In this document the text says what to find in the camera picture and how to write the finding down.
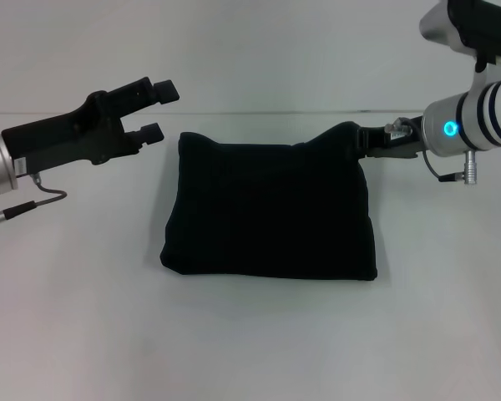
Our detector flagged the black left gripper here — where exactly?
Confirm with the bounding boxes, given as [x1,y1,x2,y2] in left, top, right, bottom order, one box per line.
[1,76,181,177]

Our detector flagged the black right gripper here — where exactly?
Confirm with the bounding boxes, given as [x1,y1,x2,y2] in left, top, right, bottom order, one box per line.
[350,117,428,160]

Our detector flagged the black shirt with white print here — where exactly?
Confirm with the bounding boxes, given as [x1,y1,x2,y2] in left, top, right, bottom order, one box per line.
[159,120,379,282]

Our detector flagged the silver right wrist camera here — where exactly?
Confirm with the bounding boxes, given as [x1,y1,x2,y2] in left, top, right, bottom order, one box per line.
[418,0,501,85]

